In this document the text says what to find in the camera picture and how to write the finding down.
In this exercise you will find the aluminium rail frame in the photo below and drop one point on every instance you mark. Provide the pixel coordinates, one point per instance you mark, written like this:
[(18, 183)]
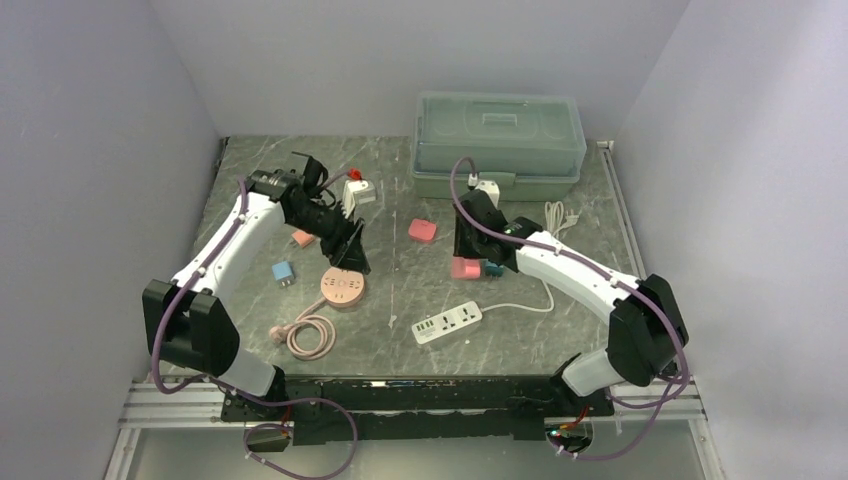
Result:
[(334, 318)]

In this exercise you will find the round pink socket hub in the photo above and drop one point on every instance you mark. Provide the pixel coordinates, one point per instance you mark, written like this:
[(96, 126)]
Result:
[(342, 288)]

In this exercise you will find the white power strip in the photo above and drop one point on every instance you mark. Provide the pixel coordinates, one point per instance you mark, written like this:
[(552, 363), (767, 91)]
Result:
[(447, 322)]

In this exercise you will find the green plastic storage box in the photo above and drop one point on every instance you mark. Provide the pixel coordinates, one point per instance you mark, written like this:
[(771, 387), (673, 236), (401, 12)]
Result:
[(532, 146)]

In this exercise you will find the pink triangular socket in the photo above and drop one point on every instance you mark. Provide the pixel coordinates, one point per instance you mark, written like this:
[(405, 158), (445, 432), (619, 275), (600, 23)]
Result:
[(465, 268)]

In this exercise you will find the pink plug adapter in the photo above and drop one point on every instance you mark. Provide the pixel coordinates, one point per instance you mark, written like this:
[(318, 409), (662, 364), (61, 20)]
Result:
[(422, 231)]

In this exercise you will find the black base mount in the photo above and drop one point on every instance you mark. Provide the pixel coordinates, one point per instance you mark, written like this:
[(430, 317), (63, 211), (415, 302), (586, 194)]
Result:
[(330, 409)]

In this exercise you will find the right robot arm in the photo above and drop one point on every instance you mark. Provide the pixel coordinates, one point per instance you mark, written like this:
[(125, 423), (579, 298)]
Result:
[(646, 330)]

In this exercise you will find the teal charger cube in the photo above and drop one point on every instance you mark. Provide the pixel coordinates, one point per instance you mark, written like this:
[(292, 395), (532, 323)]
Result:
[(492, 270)]

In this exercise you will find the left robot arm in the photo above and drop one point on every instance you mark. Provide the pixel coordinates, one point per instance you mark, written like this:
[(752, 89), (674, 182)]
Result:
[(186, 319)]

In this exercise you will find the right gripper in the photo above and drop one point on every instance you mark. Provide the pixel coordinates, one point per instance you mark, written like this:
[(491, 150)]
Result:
[(460, 247)]

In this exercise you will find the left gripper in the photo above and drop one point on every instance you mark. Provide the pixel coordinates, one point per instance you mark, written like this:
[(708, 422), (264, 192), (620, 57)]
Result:
[(345, 247)]

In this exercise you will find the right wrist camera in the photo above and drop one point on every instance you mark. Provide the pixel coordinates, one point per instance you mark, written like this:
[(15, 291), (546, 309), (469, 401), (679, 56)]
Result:
[(489, 187)]

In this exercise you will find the orange charger cube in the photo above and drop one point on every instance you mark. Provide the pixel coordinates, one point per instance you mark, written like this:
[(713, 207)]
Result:
[(302, 238)]

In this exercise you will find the blue charger cube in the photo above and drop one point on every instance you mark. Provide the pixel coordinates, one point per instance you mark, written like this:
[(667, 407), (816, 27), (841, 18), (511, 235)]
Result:
[(283, 273)]

